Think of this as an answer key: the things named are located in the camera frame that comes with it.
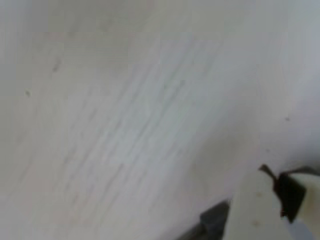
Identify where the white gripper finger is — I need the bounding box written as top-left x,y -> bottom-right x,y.
224,163 -> 299,240
273,172 -> 320,240

